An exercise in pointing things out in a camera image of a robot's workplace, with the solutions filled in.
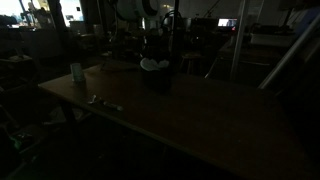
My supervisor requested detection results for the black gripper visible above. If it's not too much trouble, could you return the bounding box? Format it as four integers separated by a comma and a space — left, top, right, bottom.
142, 28, 168, 63

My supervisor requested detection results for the white cloth towel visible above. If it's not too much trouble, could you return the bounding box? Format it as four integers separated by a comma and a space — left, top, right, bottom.
139, 57, 171, 72

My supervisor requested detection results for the small black basket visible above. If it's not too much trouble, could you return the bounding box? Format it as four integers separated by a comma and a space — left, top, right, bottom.
141, 63, 173, 93

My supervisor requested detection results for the round wooden stool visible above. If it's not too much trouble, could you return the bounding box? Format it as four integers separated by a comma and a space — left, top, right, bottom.
179, 52, 205, 75

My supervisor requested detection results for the black and white marker pen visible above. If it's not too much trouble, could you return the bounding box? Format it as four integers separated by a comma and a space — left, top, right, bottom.
102, 100, 125, 112

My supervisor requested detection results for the lit computer monitor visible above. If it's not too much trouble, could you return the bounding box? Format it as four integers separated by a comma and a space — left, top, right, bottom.
216, 17, 239, 32

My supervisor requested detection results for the crumpled clear plastic piece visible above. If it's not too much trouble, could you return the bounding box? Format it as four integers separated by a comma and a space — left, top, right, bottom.
86, 94, 103, 106

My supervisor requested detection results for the white plastic cup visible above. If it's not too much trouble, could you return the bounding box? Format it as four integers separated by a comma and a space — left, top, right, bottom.
69, 62, 87, 84

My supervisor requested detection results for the slanted grey metal bar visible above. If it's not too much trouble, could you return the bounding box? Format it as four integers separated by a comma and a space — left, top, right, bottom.
257, 14, 320, 91

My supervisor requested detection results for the dark vertical post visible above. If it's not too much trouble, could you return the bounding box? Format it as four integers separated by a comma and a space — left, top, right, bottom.
168, 0, 182, 76

